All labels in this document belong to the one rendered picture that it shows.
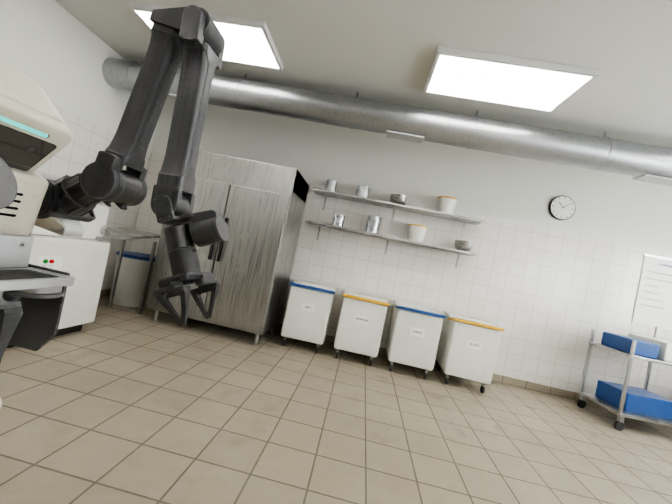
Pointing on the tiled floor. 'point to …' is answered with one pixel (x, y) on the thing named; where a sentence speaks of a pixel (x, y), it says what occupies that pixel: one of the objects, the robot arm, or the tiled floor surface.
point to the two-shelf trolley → (623, 384)
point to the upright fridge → (243, 241)
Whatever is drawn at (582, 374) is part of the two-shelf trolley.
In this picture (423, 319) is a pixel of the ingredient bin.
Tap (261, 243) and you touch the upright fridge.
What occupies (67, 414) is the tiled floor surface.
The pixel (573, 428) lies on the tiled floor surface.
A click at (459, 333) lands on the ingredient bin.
